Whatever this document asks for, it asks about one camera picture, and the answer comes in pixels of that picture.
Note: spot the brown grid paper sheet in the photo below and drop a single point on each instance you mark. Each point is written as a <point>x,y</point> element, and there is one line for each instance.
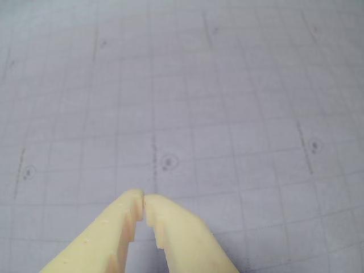
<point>199,99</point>

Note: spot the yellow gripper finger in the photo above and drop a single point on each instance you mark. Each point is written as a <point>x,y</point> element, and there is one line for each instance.
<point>193,250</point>
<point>94,247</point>

